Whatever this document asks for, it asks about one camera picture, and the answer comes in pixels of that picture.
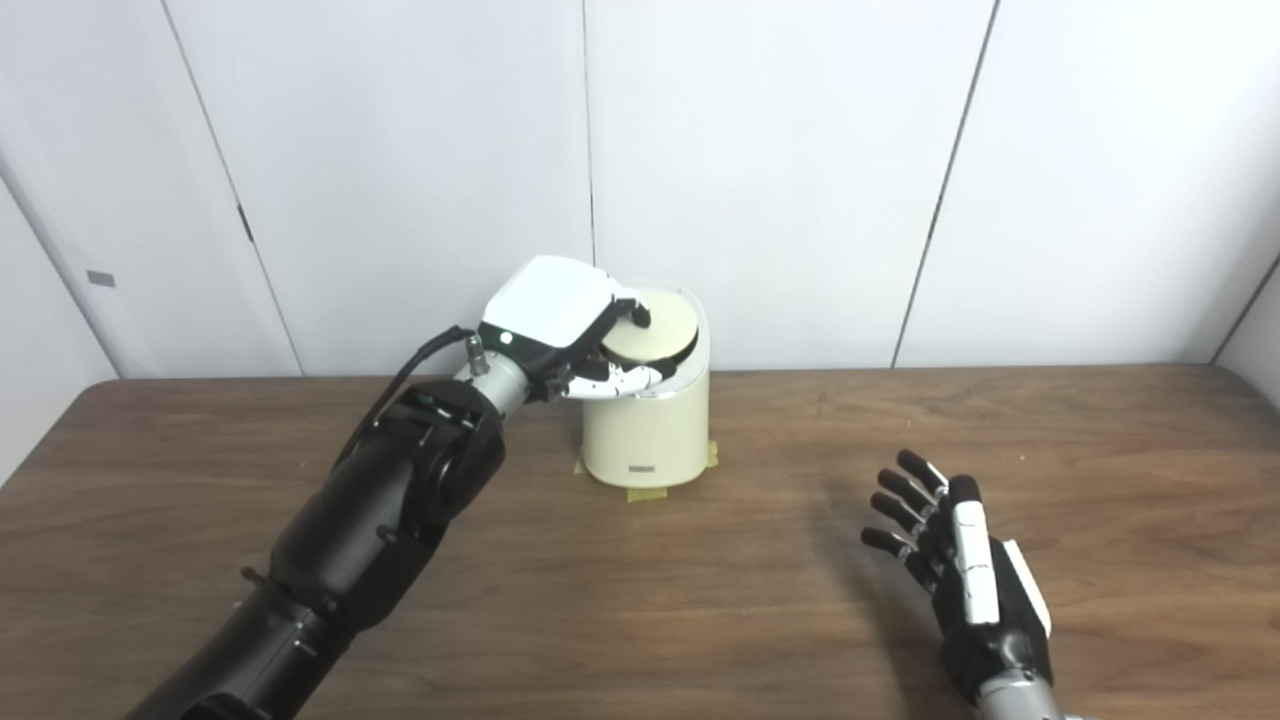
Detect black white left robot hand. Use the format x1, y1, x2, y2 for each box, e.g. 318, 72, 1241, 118
478, 255, 681, 401

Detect cream-colored bin body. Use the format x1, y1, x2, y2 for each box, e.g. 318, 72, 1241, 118
581, 283, 711, 491

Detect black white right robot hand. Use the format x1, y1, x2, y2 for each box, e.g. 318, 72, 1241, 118
861, 449, 1053, 701

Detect cream round bin lid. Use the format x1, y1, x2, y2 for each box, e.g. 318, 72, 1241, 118
600, 288, 699, 368

